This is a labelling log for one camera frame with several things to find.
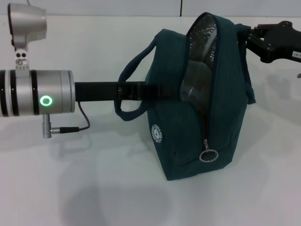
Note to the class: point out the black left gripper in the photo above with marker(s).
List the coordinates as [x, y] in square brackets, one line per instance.
[98, 91]

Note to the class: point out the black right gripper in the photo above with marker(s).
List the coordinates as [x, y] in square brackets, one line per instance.
[284, 42]

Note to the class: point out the clear blue-rimmed food container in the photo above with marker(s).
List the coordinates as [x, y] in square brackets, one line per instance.
[195, 91]

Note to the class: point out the dark teal insulated lunch bag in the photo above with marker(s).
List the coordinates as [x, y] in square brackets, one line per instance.
[223, 117]

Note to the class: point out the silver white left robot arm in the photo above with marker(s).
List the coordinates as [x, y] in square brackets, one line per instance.
[35, 94]

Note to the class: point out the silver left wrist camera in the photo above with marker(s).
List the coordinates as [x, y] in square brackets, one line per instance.
[26, 23]

